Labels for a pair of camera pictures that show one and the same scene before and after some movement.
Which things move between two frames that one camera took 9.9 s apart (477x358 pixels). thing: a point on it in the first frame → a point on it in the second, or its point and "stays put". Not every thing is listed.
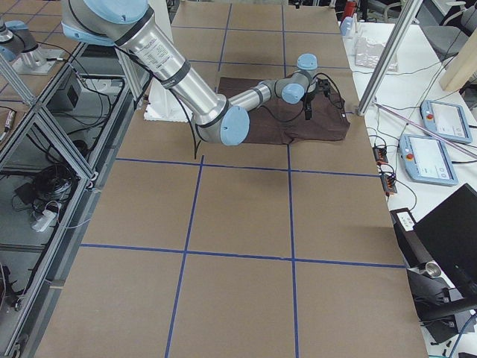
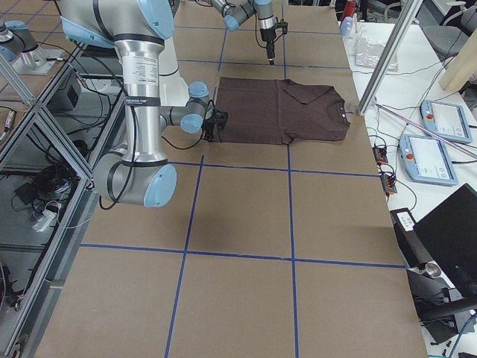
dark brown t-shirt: x=285 y=122 stays put
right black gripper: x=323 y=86 → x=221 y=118
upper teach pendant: x=446 y=120 stays put
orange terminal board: x=380 y=155 stays put
